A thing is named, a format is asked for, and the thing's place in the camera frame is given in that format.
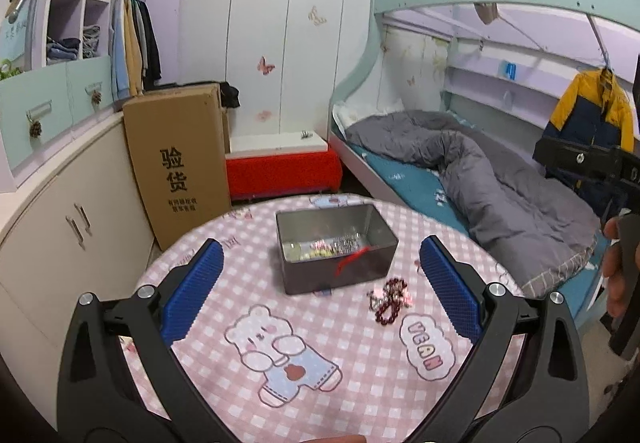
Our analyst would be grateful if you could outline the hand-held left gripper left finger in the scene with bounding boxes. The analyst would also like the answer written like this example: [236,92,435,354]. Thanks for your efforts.
[56,237,225,443]

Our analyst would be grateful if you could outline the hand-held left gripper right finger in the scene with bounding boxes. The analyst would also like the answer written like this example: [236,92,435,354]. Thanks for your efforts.
[419,234,589,443]

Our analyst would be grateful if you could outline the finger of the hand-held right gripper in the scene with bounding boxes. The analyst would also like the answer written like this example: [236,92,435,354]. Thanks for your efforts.
[536,134,640,187]

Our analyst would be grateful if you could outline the dark red bead bracelet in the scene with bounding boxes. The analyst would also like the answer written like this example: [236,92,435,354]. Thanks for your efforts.
[367,276,414,326]

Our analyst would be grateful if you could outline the red string bracelet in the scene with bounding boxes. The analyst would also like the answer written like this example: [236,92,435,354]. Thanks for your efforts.
[334,245,374,277]

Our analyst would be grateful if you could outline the grey metal tin box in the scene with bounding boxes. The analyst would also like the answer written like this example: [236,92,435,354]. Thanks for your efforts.
[275,203,400,296]

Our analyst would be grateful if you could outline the cream bead bracelet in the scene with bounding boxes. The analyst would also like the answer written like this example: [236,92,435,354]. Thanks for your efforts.
[299,245,337,263]

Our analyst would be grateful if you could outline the person's right hand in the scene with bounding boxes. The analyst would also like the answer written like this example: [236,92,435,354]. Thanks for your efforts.
[601,216,627,322]

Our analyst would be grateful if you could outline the yellow and navy jacket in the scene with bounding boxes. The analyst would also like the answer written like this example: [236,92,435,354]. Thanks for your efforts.
[532,68,639,220]

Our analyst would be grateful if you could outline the grey duvet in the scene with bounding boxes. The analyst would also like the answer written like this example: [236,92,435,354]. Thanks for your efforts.
[344,110,601,293]

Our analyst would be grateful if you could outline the tall cardboard box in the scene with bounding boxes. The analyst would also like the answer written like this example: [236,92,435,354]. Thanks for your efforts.
[122,82,234,252]

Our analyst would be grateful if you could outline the red bench with white top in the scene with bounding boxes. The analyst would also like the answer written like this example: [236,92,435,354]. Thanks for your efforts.
[224,129,344,202]

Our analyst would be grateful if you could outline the beige low cabinet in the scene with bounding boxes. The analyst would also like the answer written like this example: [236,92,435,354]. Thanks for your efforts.
[0,110,157,366]

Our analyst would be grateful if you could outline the beige hanging pouch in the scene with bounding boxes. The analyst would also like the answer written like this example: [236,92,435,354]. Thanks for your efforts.
[473,2,500,26]

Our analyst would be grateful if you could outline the black bag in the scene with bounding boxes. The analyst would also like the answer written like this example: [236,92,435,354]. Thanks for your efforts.
[218,80,242,110]

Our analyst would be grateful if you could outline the white pillow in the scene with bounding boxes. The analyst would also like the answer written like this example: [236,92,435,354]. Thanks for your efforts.
[332,98,404,132]

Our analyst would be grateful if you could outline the mint drawer unit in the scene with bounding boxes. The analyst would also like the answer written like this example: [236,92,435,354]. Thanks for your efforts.
[0,55,124,194]

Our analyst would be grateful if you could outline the yellow hanging garment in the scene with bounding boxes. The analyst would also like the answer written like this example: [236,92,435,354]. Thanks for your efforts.
[123,0,145,97]

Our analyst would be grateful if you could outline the black hanging jacket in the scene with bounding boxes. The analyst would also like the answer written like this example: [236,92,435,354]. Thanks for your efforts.
[137,0,163,89]

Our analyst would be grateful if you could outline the light blue hanging shirt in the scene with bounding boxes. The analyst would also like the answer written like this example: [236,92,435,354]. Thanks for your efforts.
[109,0,132,102]

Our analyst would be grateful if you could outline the folded grey clothes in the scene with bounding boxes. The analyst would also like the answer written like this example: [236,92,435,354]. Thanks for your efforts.
[82,24,101,58]

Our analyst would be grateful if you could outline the white butterfly wardrobe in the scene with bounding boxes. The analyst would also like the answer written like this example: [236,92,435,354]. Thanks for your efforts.
[182,0,384,160]

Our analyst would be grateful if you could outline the folded blue jeans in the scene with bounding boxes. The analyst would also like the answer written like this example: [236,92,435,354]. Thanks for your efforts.
[45,38,81,62]

